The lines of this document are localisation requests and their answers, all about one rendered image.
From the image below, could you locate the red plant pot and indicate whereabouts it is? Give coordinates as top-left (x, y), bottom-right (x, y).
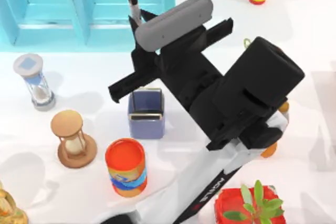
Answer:
top-left (213, 179), bottom-right (287, 224)

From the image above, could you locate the brown wooden hourglass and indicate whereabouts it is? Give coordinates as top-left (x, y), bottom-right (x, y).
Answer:
top-left (50, 109), bottom-right (98, 169)

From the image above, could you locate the light blue rack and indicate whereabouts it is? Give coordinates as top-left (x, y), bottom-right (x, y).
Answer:
top-left (0, 0), bottom-right (176, 52)

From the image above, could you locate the pale grey rounded box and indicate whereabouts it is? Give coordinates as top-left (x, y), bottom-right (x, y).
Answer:
top-left (134, 0), bottom-right (214, 52)

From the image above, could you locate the grey and blue hourglass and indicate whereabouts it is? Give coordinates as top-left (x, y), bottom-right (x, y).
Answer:
top-left (13, 53), bottom-right (57, 112)

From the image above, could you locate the orange can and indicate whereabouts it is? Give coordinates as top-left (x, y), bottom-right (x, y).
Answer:
top-left (104, 137), bottom-right (148, 198)

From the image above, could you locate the blue square pen holder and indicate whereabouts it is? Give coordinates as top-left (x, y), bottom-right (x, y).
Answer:
top-left (127, 86), bottom-right (166, 140)

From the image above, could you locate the orange object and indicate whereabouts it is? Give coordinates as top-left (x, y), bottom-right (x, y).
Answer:
top-left (260, 100), bottom-right (290, 158)

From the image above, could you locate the gold trophy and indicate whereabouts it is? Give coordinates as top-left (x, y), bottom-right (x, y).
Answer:
top-left (0, 180), bottom-right (29, 224)

